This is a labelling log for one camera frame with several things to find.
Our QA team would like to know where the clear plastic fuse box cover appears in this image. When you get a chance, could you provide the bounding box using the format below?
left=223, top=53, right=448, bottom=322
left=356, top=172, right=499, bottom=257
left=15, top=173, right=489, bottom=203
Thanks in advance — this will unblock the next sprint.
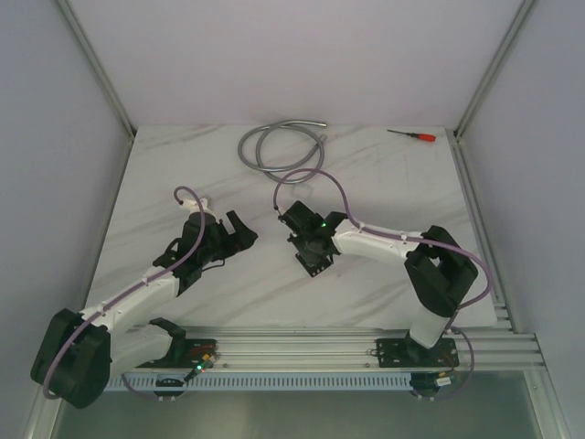
left=298, top=244, right=329, bottom=269

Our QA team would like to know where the black fuse box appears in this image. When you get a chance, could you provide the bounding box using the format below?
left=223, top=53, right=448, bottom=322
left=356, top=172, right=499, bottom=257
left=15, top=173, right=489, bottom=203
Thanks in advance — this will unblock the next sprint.
left=295, top=252, right=333, bottom=277

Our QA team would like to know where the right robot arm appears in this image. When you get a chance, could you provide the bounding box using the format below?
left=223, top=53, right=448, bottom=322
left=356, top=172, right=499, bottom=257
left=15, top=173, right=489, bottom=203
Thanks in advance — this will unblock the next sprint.
left=279, top=201, right=478, bottom=365

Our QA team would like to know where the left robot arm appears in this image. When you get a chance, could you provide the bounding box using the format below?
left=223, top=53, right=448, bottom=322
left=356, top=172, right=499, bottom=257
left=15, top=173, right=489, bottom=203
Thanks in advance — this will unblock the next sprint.
left=30, top=211, right=258, bottom=409

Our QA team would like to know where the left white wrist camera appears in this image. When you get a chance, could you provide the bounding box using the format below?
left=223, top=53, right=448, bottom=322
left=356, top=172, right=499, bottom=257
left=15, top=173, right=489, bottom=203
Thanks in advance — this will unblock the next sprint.
left=180, top=197, right=218, bottom=221

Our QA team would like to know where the grey coiled metal hose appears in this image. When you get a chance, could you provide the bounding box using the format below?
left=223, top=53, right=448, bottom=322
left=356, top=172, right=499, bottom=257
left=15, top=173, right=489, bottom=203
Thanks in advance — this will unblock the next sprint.
left=237, top=119, right=329, bottom=186

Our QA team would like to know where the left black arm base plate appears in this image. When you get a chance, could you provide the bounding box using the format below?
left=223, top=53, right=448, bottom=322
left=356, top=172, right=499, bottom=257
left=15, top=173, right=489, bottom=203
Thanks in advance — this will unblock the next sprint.
left=137, top=338, right=218, bottom=369

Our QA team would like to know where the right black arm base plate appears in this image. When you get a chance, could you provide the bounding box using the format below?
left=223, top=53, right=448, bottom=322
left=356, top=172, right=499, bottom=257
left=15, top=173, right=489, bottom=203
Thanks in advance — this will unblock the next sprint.
left=374, top=337, right=460, bottom=369

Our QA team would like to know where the red handled screwdriver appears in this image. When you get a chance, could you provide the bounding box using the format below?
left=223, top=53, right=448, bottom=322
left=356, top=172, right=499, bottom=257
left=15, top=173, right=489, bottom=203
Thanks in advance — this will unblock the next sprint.
left=388, top=129, right=436, bottom=143

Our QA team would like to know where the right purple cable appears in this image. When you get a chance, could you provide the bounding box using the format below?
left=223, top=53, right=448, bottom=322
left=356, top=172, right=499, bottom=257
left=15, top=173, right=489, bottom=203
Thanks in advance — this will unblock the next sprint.
left=272, top=168, right=494, bottom=402

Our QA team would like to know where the perforated cable duct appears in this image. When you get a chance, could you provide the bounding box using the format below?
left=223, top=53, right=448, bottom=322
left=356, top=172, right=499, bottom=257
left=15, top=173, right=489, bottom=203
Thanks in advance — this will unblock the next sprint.
left=104, top=374, right=458, bottom=393

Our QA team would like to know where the aluminium rail frame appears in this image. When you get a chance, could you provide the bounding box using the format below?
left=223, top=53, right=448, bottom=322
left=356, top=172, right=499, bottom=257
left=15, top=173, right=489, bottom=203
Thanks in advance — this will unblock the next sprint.
left=45, top=325, right=548, bottom=379

